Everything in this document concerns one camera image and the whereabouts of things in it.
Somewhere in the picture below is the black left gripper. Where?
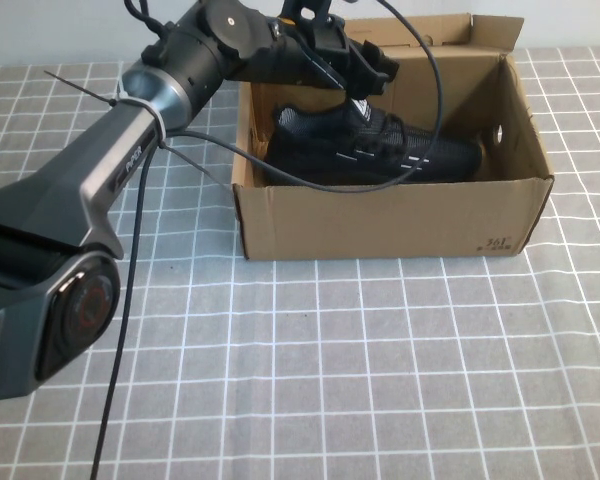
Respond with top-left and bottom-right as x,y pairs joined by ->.
251,16 -> 401,101

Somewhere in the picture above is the white zip tie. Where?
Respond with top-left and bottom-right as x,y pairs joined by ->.
113,84 -> 169,149

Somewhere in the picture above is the black zip tie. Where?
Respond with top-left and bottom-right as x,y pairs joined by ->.
43,71 -> 119,106

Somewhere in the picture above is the black knit sneaker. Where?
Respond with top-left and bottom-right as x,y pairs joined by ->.
266,97 -> 483,187

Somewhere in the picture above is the brown cardboard shoe box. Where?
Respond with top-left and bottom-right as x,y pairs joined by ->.
231,12 -> 555,261

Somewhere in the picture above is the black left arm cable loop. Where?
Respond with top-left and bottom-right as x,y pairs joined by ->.
123,0 -> 169,34

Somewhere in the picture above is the black left camera cable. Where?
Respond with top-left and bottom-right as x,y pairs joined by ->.
89,0 -> 444,480

